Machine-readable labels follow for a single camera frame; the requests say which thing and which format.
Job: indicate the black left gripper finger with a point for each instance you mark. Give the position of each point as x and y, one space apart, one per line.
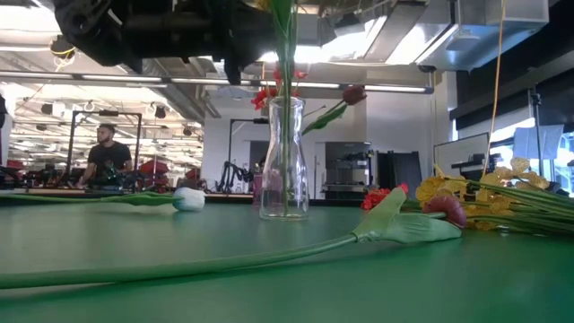
262 36

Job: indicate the white artificial tulip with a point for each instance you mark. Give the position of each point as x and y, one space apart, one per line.
287 67
190 199

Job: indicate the red artificial flower bunch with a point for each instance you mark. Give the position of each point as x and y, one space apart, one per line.
260 98
374 197

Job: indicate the dark red artificial tulip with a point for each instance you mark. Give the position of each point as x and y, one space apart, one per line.
403 226
354 94

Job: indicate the yellow artificial flower bunch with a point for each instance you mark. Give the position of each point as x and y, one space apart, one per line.
515 197

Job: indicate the black background robot arm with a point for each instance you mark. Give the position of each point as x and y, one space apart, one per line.
228 172

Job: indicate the clear glass vase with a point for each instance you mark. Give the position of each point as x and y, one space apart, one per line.
297 179

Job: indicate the pink ribbed glass vase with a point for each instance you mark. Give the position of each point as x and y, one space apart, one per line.
257 188

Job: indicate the long ceiling light bar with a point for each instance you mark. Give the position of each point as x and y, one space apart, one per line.
112 78

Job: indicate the red equipment cover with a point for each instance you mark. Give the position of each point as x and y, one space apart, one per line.
154 167

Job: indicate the person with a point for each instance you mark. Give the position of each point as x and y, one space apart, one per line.
107 157

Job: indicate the grey machine cabinet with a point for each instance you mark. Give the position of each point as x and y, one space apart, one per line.
347 170

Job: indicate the black fabric panel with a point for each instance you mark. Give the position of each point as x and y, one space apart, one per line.
403 175

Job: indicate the green table mat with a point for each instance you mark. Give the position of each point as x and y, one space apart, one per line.
179 242

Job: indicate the white board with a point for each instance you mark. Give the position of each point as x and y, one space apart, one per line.
457 157

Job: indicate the black equipment cart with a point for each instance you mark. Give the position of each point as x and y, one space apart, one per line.
471 168

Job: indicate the white diffuser sheet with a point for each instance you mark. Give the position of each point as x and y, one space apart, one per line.
524 143

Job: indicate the black light stand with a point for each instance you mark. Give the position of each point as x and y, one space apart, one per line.
538 112

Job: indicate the black background station frame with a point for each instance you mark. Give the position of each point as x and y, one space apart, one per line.
136 134
231 143

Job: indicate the silver ceiling duct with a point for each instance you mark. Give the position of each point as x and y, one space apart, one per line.
466 45

